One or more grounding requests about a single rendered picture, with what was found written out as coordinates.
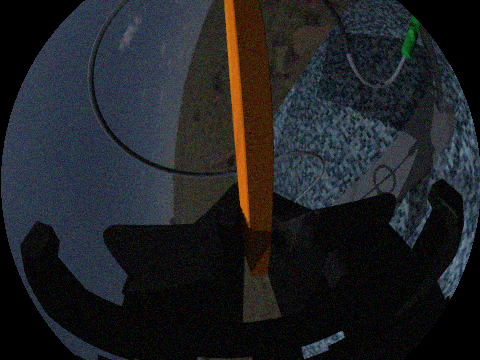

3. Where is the white hoop with orange handle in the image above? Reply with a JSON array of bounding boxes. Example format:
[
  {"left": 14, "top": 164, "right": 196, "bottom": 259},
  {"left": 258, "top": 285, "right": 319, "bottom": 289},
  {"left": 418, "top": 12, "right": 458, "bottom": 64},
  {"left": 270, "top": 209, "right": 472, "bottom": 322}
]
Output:
[{"left": 224, "top": 0, "right": 275, "bottom": 277}]

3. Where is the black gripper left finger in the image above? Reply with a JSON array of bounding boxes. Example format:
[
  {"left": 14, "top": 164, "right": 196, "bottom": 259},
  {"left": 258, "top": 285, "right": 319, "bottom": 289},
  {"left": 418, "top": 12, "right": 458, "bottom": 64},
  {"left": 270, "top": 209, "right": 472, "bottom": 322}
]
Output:
[{"left": 103, "top": 183, "right": 245, "bottom": 323}]

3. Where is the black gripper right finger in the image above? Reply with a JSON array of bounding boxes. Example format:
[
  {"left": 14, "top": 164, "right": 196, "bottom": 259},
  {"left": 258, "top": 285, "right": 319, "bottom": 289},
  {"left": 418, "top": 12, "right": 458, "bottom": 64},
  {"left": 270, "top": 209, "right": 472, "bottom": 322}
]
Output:
[{"left": 268, "top": 193, "right": 396, "bottom": 317}]

